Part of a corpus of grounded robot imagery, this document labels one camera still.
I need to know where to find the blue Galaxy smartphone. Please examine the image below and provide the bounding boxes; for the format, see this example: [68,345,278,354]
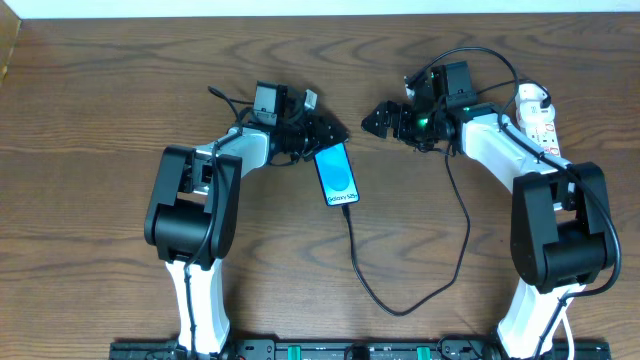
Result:
[314,143,360,207]

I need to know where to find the black USB charging cable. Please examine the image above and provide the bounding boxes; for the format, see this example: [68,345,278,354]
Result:
[341,78,553,318]

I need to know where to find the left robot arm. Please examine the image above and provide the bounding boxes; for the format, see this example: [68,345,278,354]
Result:
[144,82,349,359]

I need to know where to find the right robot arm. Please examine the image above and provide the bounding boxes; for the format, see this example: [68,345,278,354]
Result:
[361,62,621,359]

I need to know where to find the white USB charger adapter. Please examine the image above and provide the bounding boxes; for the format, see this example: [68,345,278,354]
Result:
[516,100,556,128]

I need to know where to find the white power strip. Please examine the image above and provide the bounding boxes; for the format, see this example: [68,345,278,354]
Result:
[515,82,561,157]

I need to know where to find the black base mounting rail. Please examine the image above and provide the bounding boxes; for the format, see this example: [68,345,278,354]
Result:
[107,337,613,360]

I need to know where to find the white power strip cord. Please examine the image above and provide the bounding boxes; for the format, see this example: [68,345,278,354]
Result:
[559,312,577,360]

